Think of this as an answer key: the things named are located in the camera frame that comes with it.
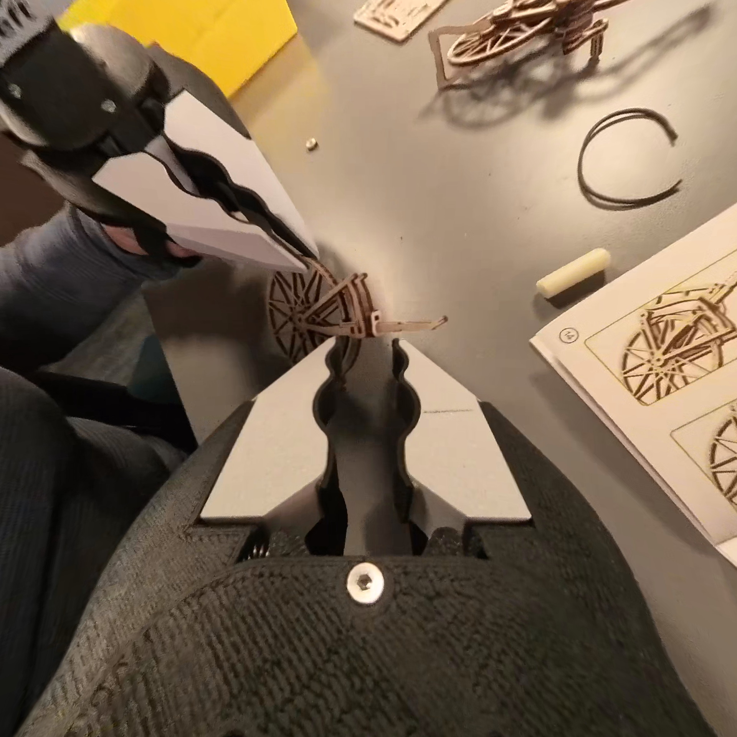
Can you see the wooden wheel model part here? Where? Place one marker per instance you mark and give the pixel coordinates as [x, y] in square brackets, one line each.
[339, 314]

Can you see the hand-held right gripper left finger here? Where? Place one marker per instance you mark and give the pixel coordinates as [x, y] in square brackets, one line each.
[270, 460]

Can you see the person's left forearm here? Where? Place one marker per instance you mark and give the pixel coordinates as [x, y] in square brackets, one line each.
[57, 276]

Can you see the white instruction booklet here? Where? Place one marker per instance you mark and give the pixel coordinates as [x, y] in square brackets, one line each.
[633, 403]

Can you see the person's dark trousers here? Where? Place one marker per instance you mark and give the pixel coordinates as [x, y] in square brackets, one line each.
[57, 518]

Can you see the wooden laser-cut parts sheet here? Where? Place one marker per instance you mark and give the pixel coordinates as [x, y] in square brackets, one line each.
[397, 17]

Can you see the cream wax stick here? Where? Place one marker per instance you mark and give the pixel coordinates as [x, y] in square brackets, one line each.
[573, 272]

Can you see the wooden bicycle model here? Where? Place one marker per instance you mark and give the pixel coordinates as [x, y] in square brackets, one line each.
[518, 34]

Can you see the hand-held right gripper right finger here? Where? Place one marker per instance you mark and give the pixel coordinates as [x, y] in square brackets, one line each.
[466, 460]

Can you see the person's left hand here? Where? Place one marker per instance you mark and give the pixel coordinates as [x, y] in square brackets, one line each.
[124, 240]

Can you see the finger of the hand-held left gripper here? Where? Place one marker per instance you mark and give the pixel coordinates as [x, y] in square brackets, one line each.
[230, 149]
[167, 201]

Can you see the yellow box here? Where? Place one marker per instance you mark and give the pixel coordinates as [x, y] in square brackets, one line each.
[219, 40]

